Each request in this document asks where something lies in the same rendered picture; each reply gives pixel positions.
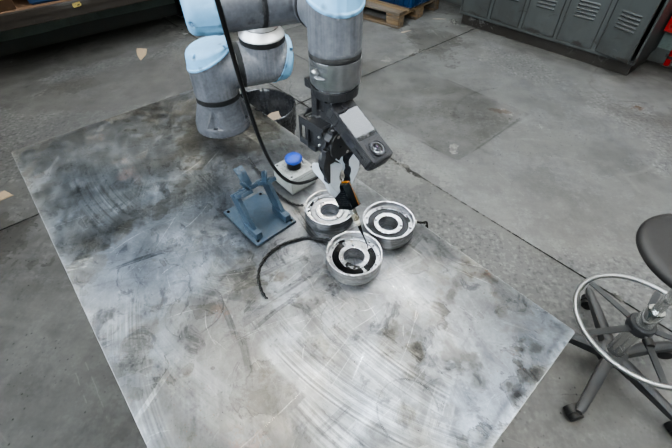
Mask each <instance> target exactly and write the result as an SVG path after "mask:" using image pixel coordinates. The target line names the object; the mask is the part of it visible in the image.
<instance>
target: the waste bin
mask: <svg viewBox="0 0 672 448"><path fill-rule="evenodd" d="M246 93H247V97H248V100H249V103H250V104H251V105H253V106H254V107H256V108H257V109H258V110H260V111H261V112H263V113H264V114H265V115H267V116H268V115H269V114H270V113H272V112H276V111H279V114H280V116H281V118H279V119H276V120H274V121H275V122H277V123H278V124H280V125H281V126H283V127H284V128H285V129H287V130H288V131H290V132H291V133H293V134H294V135H295V130H296V121H297V117H296V102H295V100H294V98H293V97H292V96H291V95H290V94H288V93H285V92H283V91H280V90H276V89H270V88H261V89H253V90H248V91H246Z"/></svg>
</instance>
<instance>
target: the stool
mask: <svg viewBox="0 0 672 448"><path fill-rule="evenodd" d="M636 245H637V248H638V251H639V253H640V255H641V257H642V259H643V260H644V262H645V263H646V265H647V266H648V268H649V269H650V270H651V271H652V272H653V273H654V274H655V275H656V276H657V277H658V278H659V279H660V280H661V281H662V282H663V283H665V284H666V285H667V286H668V287H670V288H671V289H670V290H669V291H668V292H667V291H665V290H663V289H662V288H660V287H658V286H656V285H654V284H652V283H650V282H647V281H645V280H642V279H639V278H636V277H633V276H629V275H624V274H617V273H604V274H598V275H594V276H591V277H589V278H587V279H585V280H584V281H582V282H581V283H580V284H579V285H578V287H577V288H576V290H575V292H574V295H573V304H572V307H573V313H574V317H575V320H576V322H577V324H578V327H579V329H580V330H581V332H582V334H583V335H582V334H579V333H576V332H575V333H574V335H573V336H572V338H571V339H570V341H569V343H571V344H573V345H575V346H577V347H580V348H582V349H584V350H586V351H588V352H591V353H593V354H595V355H596V356H597V358H598V359H599V362H598V364H597V366H596V368H595V369H594V371H593V373H592V375H591V377H590V379H589V381H588V383H587V385H586V387H585V389H584V391H583V393H582V395H581V397H580V399H579V401H578V403H571V404H568V405H566V406H564V407H563V410H564V412H565V414H566V416H567V417H568V419H569V420H570V422H574V421H578V420H580V419H582V418H584V415H583V414H584V413H585V412H586V411H587V409H588V407H589V406H590V404H591V403H592V401H593V399H594V398H595V396H596V394H597V393H598V391H599V389H600V388H601V386H602V384H603V383H604V381H605V379H606V378H607V376H608V374H609V372H610V371H611V369H612V368H616V369H617V370H618V371H619V372H620V373H621V374H622V375H623V376H624V377H625V378H626V379H627V380H629V381H630V382H631V383H632V384H633V385H634V386H635V387H636V388H637V389H638V390H639V391H640V392H641V393H642V394H643V395H644V396H645V397H647V398H648V399H649V400H650V401H651V402H652V403H653V404H654V405H655V406H656V407H657V408H658V409H659V410H660V411H661V412H662V413H663V414H664V415H665V416H666V417H668V418H669V419H670V420H671V421H668V422H666V423H664V424H663V425H664V426H665V428H666V429H667V430H668V432H670V435H671V436H672V405H671V404H670V403H669V402H668V401H667V400H666V399H665V398H664V397H663V396H662V395H661V394H660V392H659V391H658V390H657V389H656V388H659V389H663V390H669V391H672V385H670V384H669V383H668V380H667V378H666V376H665V373H664V371H663V369H662V366H661V364H660V362H659V359H658V358H661V359H671V358H672V335H670V334H668V333H665V332H663V331H660V330H658V326H657V324H659V323H660V322H661V321H662V320H663V319H664V318H665V317H666V312H665V311H666V310H667V309H668V308H669V307H670V306H671V305H672V213H668V214H660V215H656V216H653V217H651V218H649V219H647V220H645V221H644V222H643V223H642V224H641V225H640V227H639V228H638V230H637V233H636ZM602 278H620V279H626V280H630V281H634V282H637V283H640V284H642V285H645V286H647V287H650V288H652V289H654V292H653V294H652V296H651V298H650V300H649V302H648V304H647V306H646V307H645V308H644V309H643V310H642V311H641V312H634V313H632V314H630V313H629V312H628V311H627V310H626V309H625V308H624V307H622V306H621V305H620V304H619V303H618V302H617V301H616V300H614V299H613V298H612V297H611V296H610V295H609V294H607V293H606V292H605V291H604V290H603V289H602V288H601V287H599V286H598V285H597V284H596V283H595V282H594V280H597V279H602ZM587 284H590V285H591V286H592V287H593V288H594V289H595V290H596V291H597V292H599V293H600V294H601V295H602V296H603V297H604V298H605V299H606V300H608V301H609V302H610V303H611V304H612V305H613V306H614V307H615V308H617V309H618V310H619V311H620V312H621V313H622V314H623V315H624V316H626V317H627V319H626V320H625V325H619V326H612V327H609V324H608V322H607V320H606V317H605V315H604V313H603V311H602V308H601V306H600V304H599V302H598V299H597V297H596V295H595V293H594V291H593V290H592V288H591V287H587V288H586V289H585V293H586V294H583V295H582V296H581V299H580V301H581V307H582V308H584V309H587V310H590V311H591V314H592V318H593V321H594V325H595V328H596V329H589V330H586V328H585V326H584V324H583V322H582V320H581V317H580V314H579V309H578V298H579V295H580V292H581V291H582V289H583V288H584V287H585V286H586V285H587ZM661 294H663V295H664V296H663V297H662V298H661V299H660V300H659V298H660V296H661ZM658 300H659V301H658ZM619 332H620V333H619ZM612 333H619V334H618V335H617V336H616V337H615V338H614V337H613V334H612ZM653 335H657V336H660V337H662V338H665V339H668V340H670V341H660V342H654V340H653V339H652V338H651V337H652V336H653ZM591 336H598V339H599V341H598V340H595V339H593V338H592V337H591ZM641 339H642V343H637V342H638V341H640V340H641ZM656 353H657V355H656ZM644 355H649V357H650V359H651V362H652V364H653V366H654V369H655V371H656V374H657V376H658V379H659V381H660V382H656V381H653V380H650V379H647V378H646V377H645V376H644V375H643V374H642V373H641V372H640V371H639V370H638V369H637V368H636V367H635V366H634V365H633V364H632V363H631V362H630V361H629V360H628V359H629V358H633V357H639V356H644ZM657 356H658V357H657ZM655 387H656V388H655Z"/></svg>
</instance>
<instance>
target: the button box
mask: <svg viewBox="0 0 672 448"><path fill-rule="evenodd" d="M275 167H276V168H277V169H278V171H279V172H280V173H281V174H282V175H283V176H284V177H286V178H287V179H289V180H292V181H296V182H301V181H306V180H308V179H311V178H313V177H315V176H316V174H315V173H314V172H313V169H312V164H310V163H309V162H308V161H306V160H305V159H304V158H302V162H301V163H300V164H298V165H296V166H295V167H293V166H292V165H289V164H287V163H286V162H285V160H283V161H281V162H279V163H277V164H275ZM274 176H275V177H276V179H277V180H276V181H277V182H278V183H279V184H280V185H281V186H283V187H284V188H285V189H286V190H287V191H288V192H290V193H291V194H292V195H294V194H295V193H297V192H299V191H301V190H303V189H304V188H306V187H308V186H310V185H311V184H313V183H315V182H316V180H314V181H312V182H310V183H307V184H302V185H294V184H290V183H288V182H286V181H284V180H283V179H281V178H280V177H279V176H278V175H277V174H276V172H275V171H274Z"/></svg>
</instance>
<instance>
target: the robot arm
mask: <svg viewBox="0 0 672 448"><path fill-rule="evenodd" d="M220 1H221V5H222V8H223V12H224V16H225V19H226V23H227V27H228V30H229V33H232V32H238V37H239V41H232V45H233V48H234V52H235V55H236V59H237V62H238V66H239V69H240V73H241V76H242V80H243V83H244V87H250V86H255V85H260V84H266V83H271V82H272V83H276V82H278V81H281V80H285V79H287V78H288V77H289V76H290V75H291V73H292V70H293V63H294V55H293V51H292V49H293V47H292V42H291V40H290V37H289V36H288V35H287V34H285V33H284V29H283V28H282V27H281V26H283V25H290V24H297V23H302V24H303V25H304V26H305V27H306V28H307V36H308V55H309V70H310V76H307V77H304V82H305V86H306V87H308V88H310V89H311V106H312V107H309V108H307V109H306V111H305V112H303V113H301V114H299V115H298V119H299V133H300V141H301V142H302V143H304V144H305V145H307V146H308V148H310V149H311V150H313V151H314V152H317V151H321V154H320V156H319V158H318V163H313V164H312V169H313V172H314V173H315V174H316V175H317V176H318V177H319V178H320V179H321V180H322V182H323V183H324V184H325V186H326V188H327V190H328V192H329V193H330V194H331V195H332V196H333V197H336V196H337V195H338V194H339V193H340V192H341V191H340V187H339V186H340V182H341V181H340V179H339V176H340V172H341V170H343V171H344V175H345V177H344V181H351V183H353V181H354V178H355V176H356V174H357V172H358V169H359V166H360V165H362V166H363V167H364V169H365V170H366V171H371V170H374V169H376V168H377V167H379V166H381V165H383V164H384V163H386V162H387V161H388V159H389V158H390V157H391V156H392V154H393V152H392V150H391V149H390V147H389V146H388V145H387V144H386V142H385V141H384V140H383V138H382V137H381V136H380V134H379V133H378V132H377V130H376V129H375V128H374V126H373V125H372V124H371V123H370V121H369V120H368V119H367V117H366V116H365V115H364V113H363V112H362V111H361V109H360V108H359V107H358V106H357V104H356V103H355V102H354V100H353V99H354V98H355V97H356V96H357V95H358V92H359V83H360V81H361V59H362V33H363V12H364V6H365V0H220ZM180 3H181V7H182V11H183V14H184V18H185V22H186V25H187V28H188V30H189V32H190V33H191V34H192V35H194V36H206V37H203V38H200V39H198V40H196V41H194V42H192V43H191V44H190V45H189V46H188V47H187V48H186V51H185V59H186V64H187V66H186V67H187V71H188V72H189V76H190V79H191V83H192V87H193V90H194V94H195V97H196V101H197V108H196V120H195V121H196V126H197V130H198V132H199V133H200V134H202V135H203V136H205V137H208V138H214V139H224V138H230V137H234V136H237V135H239V134H241V133H243V132H244V131H246V130H247V129H248V128H249V126H250V125H251V120H250V117H249V114H248V111H247V108H246V105H245V103H244V102H243V100H242V98H241V96H240V91H239V88H240V86H239V83H238V80H237V76H236V73H235V70H234V66H233V63H232V59H231V56H230V53H229V49H228V46H227V42H226V39H225V36H224V32H223V29H222V25H221V22H220V18H219V15H218V11H217V8H216V4H215V1H214V0H180ZM310 112H312V113H310ZM308 113H310V114H308ZM306 114H308V115H306ZM302 125H304V126H305V137H306V138H305V137H303V136H302Z"/></svg>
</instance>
